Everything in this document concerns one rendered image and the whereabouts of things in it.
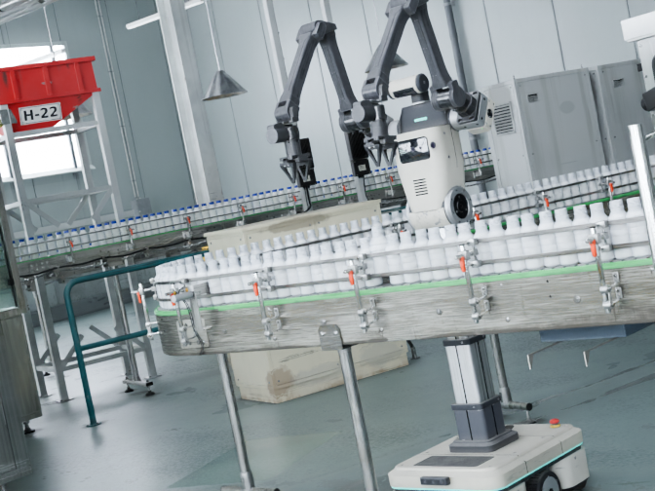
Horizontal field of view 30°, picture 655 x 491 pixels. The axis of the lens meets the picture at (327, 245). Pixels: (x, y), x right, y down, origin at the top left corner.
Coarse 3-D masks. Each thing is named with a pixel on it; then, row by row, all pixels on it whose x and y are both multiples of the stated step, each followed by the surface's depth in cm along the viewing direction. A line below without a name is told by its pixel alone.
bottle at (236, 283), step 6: (228, 258) 451; (234, 258) 449; (234, 264) 449; (228, 270) 450; (234, 270) 448; (234, 276) 448; (240, 276) 449; (234, 282) 448; (240, 282) 448; (234, 288) 449; (240, 288) 449; (234, 294) 449; (240, 294) 449; (234, 300) 450; (240, 300) 449; (246, 300) 450
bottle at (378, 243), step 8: (376, 232) 402; (376, 240) 401; (384, 240) 401; (376, 248) 401; (384, 248) 401; (384, 256) 401; (376, 264) 402; (384, 264) 401; (376, 272) 403; (384, 272) 401
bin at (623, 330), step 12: (624, 324) 375; (636, 324) 381; (648, 324) 386; (540, 336) 396; (552, 336) 393; (564, 336) 390; (576, 336) 387; (588, 336) 384; (600, 336) 381; (612, 336) 378; (624, 336) 376; (528, 360) 380; (588, 360) 367
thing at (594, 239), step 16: (592, 240) 337; (464, 256) 368; (256, 272) 429; (352, 272) 398; (464, 272) 370; (176, 288) 459; (256, 288) 429; (272, 288) 433; (608, 288) 339; (176, 304) 460; (608, 304) 339
